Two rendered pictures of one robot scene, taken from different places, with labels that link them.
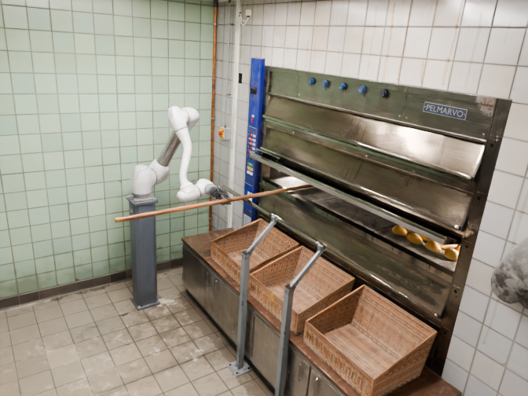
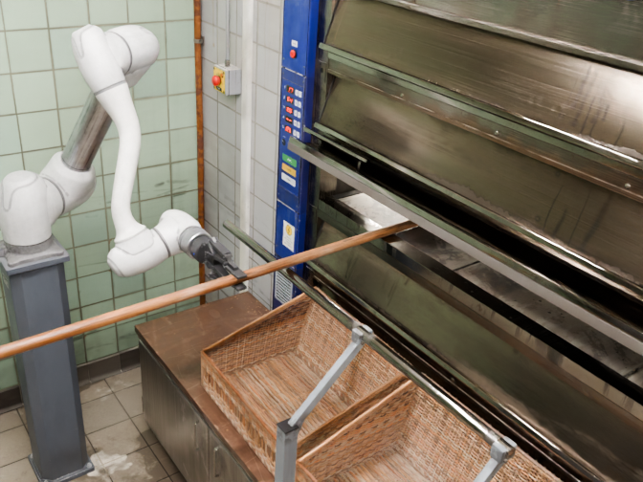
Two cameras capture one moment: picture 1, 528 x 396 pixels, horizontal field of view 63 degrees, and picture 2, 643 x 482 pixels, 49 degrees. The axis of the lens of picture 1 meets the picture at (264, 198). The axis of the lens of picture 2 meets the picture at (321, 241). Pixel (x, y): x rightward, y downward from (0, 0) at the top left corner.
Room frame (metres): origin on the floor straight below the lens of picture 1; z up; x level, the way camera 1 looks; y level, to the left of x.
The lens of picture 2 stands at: (1.19, 0.10, 2.21)
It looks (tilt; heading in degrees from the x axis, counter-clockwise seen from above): 28 degrees down; 358
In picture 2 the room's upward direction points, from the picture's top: 4 degrees clockwise
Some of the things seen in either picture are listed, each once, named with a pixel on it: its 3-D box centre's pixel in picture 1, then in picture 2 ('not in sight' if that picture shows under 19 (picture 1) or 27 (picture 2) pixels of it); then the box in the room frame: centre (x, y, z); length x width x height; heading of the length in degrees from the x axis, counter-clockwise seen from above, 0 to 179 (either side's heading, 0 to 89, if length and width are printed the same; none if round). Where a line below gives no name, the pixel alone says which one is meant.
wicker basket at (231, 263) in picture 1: (253, 251); (301, 376); (3.06, 0.06, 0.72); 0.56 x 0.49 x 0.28; 34
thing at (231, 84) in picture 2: (225, 133); (227, 78); (3.94, 0.40, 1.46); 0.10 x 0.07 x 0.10; 35
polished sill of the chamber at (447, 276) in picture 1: (338, 218); (521, 327); (2.75, -0.52, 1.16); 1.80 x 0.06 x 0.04; 35
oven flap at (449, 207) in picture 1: (342, 166); (545, 201); (2.74, -0.50, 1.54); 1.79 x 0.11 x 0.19; 35
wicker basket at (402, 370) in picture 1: (366, 336); not in sight; (2.07, -0.64, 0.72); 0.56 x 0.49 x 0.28; 35
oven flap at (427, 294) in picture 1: (332, 238); (505, 372); (2.74, -0.50, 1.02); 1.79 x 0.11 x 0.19; 35
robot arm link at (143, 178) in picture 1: (141, 178); (25, 205); (3.32, 1.00, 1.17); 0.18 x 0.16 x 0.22; 159
